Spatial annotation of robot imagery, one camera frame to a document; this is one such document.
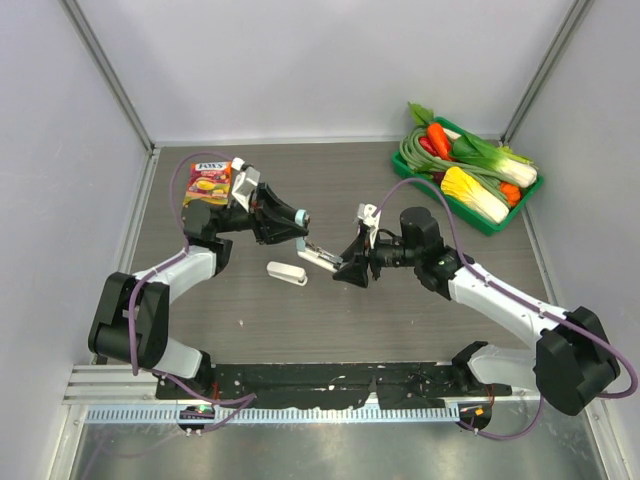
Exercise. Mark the napa cabbage toy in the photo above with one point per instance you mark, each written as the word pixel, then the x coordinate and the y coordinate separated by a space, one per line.
pixel 465 189

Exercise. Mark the small orange tomato toy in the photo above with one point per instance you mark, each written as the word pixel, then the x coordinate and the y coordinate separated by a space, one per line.
pixel 512 193

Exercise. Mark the purple onion toy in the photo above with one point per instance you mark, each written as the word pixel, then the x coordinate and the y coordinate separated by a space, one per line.
pixel 438 177

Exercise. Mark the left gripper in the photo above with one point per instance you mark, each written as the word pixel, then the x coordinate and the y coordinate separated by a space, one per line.
pixel 273 221

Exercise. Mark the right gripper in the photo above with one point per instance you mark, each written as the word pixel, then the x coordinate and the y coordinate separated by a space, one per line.
pixel 360 254

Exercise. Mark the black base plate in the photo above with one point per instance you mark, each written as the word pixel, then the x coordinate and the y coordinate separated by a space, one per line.
pixel 340 386

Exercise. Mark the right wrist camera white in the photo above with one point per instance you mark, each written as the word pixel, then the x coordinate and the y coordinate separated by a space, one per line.
pixel 369 218

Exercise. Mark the bok choy toy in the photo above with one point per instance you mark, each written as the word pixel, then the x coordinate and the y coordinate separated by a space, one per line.
pixel 471 149

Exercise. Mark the red pepper toy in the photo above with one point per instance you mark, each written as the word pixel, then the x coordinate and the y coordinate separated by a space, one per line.
pixel 427 145

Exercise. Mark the green long beans bundle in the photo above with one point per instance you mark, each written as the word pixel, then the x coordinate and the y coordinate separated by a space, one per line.
pixel 421 162

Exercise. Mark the blue white stapler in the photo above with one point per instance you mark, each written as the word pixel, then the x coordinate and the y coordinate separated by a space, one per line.
pixel 312 253

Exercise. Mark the candy bag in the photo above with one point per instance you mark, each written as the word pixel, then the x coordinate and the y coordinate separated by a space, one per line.
pixel 209 182

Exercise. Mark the orange carrot toy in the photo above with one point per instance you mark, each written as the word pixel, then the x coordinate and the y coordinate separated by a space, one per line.
pixel 439 140

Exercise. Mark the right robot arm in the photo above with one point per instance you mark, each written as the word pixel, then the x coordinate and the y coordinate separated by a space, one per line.
pixel 565 358

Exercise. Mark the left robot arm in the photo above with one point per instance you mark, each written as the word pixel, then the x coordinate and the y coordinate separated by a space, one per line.
pixel 131 323

